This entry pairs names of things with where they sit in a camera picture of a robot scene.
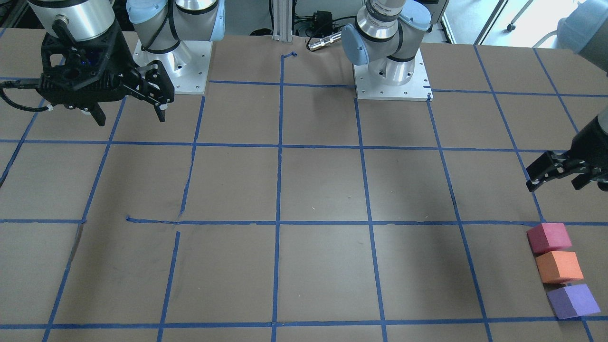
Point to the aluminium profile post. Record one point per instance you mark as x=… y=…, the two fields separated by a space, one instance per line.
x=282 y=20

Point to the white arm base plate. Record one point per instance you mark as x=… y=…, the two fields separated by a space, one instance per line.
x=188 y=65
x=386 y=79

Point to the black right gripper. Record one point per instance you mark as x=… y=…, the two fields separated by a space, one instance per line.
x=115 y=53

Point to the purple foam block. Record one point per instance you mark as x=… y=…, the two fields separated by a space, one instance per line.
x=573 y=301

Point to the orange foam block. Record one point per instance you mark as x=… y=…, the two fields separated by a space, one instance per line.
x=559 y=267

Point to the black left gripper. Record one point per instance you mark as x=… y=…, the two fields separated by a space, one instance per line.
x=593 y=137

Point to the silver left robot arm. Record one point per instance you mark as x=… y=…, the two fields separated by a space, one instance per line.
x=386 y=34

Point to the magenta foam block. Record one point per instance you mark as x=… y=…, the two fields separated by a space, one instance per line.
x=546 y=237

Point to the silver cable connector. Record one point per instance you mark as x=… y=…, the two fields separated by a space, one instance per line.
x=324 y=42

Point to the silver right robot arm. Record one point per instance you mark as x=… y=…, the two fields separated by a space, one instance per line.
x=160 y=24

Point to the black power adapter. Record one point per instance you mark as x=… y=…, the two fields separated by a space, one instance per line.
x=322 y=23

